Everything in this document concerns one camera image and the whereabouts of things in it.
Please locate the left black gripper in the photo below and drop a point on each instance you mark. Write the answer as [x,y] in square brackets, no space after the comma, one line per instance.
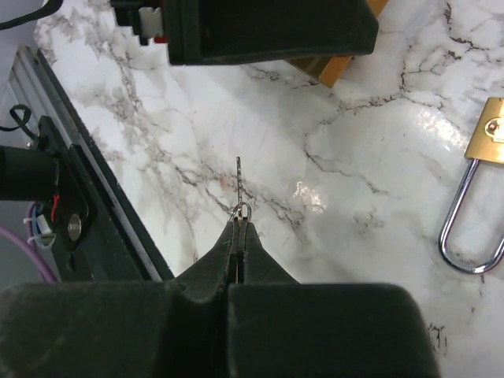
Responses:
[144,17]

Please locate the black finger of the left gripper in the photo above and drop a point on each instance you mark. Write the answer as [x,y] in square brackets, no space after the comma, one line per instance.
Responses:
[242,32]

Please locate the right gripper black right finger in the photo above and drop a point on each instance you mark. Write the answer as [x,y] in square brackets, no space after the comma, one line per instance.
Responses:
[253,265]

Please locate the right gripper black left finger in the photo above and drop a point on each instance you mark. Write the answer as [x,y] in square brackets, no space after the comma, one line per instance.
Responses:
[207,279]

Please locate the silver key with ring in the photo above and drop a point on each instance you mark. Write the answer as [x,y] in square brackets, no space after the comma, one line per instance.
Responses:
[242,210]

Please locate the large brass padlock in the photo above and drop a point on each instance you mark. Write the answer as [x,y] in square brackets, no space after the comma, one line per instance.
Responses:
[327,67]

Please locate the small brass padlock with key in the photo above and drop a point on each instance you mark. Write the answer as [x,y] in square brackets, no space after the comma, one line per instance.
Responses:
[470,239]

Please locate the aluminium frame rail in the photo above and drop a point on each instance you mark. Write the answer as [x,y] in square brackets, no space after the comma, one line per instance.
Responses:
[43,118]

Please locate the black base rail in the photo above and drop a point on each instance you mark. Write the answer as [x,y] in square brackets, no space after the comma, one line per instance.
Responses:
[78,197]

